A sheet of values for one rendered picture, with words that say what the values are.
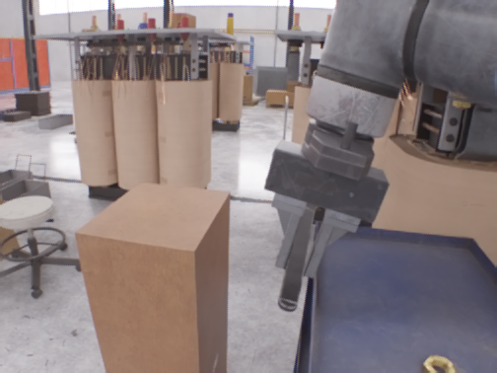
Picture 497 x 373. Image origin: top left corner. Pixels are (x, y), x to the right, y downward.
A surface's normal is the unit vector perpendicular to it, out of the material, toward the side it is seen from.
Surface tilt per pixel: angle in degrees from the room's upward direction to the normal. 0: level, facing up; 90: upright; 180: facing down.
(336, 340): 0
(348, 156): 91
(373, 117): 95
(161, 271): 90
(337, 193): 90
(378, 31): 100
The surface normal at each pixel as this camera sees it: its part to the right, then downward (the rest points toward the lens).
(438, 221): -0.48, 0.29
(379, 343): 0.04, -0.94
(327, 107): -0.65, 0.17
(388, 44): -0.73, 0.54
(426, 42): -0.74, 0.37
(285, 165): -0.23, 0.34
